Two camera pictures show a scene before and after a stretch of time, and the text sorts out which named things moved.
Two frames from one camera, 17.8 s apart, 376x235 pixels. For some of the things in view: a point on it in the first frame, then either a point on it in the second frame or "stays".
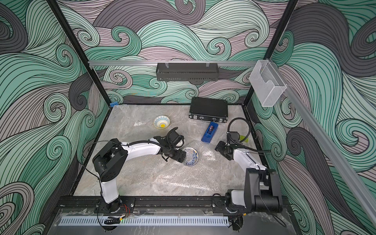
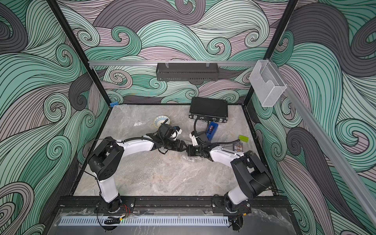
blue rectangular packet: [210, 132] stays
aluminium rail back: [171, 62] stays
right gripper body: [222, 147] → [195, 151]
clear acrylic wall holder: [267, 83] stays
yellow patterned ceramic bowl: [162, 122] stays
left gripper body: [176, 154] → [171, 145]
